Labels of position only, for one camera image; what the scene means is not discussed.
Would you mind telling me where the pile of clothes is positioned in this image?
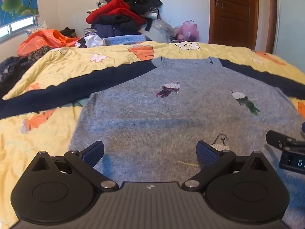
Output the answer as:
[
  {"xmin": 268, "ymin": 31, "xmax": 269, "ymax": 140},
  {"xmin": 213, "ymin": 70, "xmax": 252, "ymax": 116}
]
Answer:
[{"xmin": 86, "ymin": 0, "xmax": 164, "ymax": 39}]

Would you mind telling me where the brown wooden door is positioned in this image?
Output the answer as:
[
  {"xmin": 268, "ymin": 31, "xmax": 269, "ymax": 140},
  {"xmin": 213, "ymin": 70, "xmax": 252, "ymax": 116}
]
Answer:
[{"xmin": 209, "ymin": 0, "xmax": 259, "ymax": 50}]

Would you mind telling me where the white crumpled cloth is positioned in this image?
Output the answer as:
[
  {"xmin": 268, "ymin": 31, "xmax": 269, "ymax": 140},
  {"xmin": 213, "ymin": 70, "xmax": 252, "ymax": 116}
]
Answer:
[{"xmin": 76, "ymin": 34, "xmax": 105, "ymax": 48}]

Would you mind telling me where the window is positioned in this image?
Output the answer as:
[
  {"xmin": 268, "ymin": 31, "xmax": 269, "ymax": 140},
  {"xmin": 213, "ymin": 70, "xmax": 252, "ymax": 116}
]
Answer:
[{"xmin": 0, "ymin": 17, "xmax": 40, "ymax": 43}]

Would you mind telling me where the lotus print window blind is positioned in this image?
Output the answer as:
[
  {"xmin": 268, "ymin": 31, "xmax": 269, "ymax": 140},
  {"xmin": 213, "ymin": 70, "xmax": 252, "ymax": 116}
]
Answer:
[{"xmin": 0, "ymin": 0, "xmax": 39, "ymax": 27}]

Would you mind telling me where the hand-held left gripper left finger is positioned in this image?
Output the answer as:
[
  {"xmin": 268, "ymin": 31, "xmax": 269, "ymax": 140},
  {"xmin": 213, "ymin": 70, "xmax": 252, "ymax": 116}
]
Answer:
[{"xmin": 30, "ymin": 141, "xmax": 119, "ymax": 191}]

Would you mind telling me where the dark clothes heap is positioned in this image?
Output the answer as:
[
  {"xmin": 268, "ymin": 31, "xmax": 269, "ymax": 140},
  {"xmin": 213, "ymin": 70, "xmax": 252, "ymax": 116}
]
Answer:
[{"xmin": 0, "ymin": 56, "xmax": 31, "ymax": 98}]

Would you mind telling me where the clear plastic bag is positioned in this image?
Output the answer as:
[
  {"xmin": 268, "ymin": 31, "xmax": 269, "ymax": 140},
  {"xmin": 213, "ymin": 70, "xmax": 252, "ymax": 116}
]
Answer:
[{"xmin": 145, "ymin": 19, "xmax": 178, "ymax": 44}]

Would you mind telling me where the dark brown cloth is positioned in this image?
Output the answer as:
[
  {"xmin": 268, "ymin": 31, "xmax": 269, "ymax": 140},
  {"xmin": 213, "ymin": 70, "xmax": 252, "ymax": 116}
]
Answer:
[{"xmin": 59, "ymin": 27, "xmax": 76, "ymax": 37}]

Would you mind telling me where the grey sweater with navy sleeves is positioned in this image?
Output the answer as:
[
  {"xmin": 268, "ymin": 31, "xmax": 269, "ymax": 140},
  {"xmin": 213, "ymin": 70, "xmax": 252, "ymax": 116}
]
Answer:
[{"xmin": 0, "ymin": 57, "xmax": 305, "ymax": 222}]

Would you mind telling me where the leopard print cloth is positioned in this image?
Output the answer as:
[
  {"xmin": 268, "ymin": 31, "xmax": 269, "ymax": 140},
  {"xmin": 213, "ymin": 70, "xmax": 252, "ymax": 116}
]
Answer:
[{"xmin": 27, "ymin": 45, "xmax": 51, "ymax": 64}]

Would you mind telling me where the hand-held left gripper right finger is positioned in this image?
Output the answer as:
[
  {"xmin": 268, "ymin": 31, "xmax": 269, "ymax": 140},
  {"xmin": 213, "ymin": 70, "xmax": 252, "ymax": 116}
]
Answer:
[{"xmin": 181, "ymin": 141, "xmax": 271, "ymax": 192}]

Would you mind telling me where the pink plastic bag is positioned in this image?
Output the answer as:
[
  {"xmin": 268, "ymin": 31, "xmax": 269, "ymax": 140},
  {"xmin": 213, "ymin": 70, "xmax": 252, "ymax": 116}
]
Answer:
[{"xmin": 176, "ymin": 20, "xmax": 199, "ymax": 42}]

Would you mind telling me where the light blue knit cloth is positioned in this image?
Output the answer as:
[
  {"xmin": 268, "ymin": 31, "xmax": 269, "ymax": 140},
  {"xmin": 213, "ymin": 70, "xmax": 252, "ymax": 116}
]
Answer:
[{"xmin": 104, "ymin": 35, "xmax": 152, "ymax": 46}]

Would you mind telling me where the floral pillow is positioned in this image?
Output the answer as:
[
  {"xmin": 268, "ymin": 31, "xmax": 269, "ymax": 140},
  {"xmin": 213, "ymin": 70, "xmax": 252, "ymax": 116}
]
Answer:
[{"xmin": 26, "ymin": 21, "xmax": 48, "ymax": 36}]

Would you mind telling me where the brown wooden door frame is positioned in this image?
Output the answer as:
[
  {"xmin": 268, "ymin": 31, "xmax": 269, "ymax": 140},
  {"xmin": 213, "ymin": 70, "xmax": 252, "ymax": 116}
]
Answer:
[{"xmin": 266, "ymin": 0, "xmax": 278, "ymax": 54}]

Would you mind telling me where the yellow carrot-print blanket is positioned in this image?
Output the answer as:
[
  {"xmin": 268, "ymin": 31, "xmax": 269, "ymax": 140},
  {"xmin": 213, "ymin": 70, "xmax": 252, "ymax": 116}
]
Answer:
[{"xmin": 0, "ymin": 41, "xmax": 305, "ymax": 229}]

